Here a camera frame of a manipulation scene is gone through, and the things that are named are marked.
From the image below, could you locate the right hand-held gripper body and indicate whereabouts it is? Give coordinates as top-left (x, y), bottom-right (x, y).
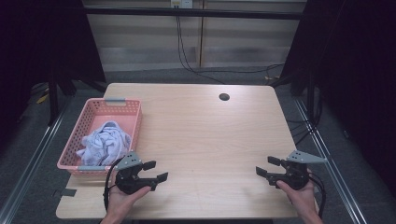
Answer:
top-left (280, 149), bottom-right (329, 191)

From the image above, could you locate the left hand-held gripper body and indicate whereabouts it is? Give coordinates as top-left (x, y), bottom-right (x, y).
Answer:
top-left (114, 150), bottom-right (158, 196)

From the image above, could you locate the light purple patterned towel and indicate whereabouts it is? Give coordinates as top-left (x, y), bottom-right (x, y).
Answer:
top-left (76, 120), bottom-right (133, 167)

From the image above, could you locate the pink perforated plastic basket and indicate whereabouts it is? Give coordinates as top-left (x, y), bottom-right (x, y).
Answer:
top-left (56, 97), bottom-right (144, 178)

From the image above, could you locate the person's left hand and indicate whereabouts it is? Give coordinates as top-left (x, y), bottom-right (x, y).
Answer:
top-left (105, 185), bottom-right (153, 218)

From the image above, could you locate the person's right hand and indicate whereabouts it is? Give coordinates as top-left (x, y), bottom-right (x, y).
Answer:
top-left (276, 169), bottom-right (316, 218)

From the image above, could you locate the black tape strip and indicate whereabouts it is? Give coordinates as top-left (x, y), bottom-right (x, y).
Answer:
top-left (51, 188), bottom-right (78, 199)

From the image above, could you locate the black stand leg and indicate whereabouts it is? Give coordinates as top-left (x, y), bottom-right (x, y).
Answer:
top-left (47, 73), bottom-right (61, 127)

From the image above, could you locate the black curtain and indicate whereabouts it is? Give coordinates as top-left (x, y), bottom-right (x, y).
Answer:
top-left (0, 0), bottom-right (107, 150)
top-left (280, 0), bottom-right (396, 190)

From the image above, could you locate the yellow object on floor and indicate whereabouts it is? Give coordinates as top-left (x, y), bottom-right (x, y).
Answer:
top-left (35, 92), bottom-right (50, 105)

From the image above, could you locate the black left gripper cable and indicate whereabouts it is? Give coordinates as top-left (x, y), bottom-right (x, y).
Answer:
top-left (103, 157), bottom-right (125, 213)

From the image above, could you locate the metal floor rail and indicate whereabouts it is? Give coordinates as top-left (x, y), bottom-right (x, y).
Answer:
top-left (293, 96), bottom-right (369, 224)
top-left (0, 101), bottom-right (72, 224)

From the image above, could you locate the black floor cable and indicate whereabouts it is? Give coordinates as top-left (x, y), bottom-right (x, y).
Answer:
top-left (192, 63), bottom-right (285, 76)

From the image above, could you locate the black hanging wall cable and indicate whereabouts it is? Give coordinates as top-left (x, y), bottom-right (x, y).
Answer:
top-left (175, 15), bottom-right (227, 85)

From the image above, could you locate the black horizontal frame bar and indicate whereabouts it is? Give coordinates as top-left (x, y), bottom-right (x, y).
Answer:
top-left (83, 7), bottom-right (305, 21)

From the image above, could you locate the white wall socket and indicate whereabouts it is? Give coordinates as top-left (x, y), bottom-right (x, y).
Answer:
top-left (169, 0), bottom-right (194, 9)

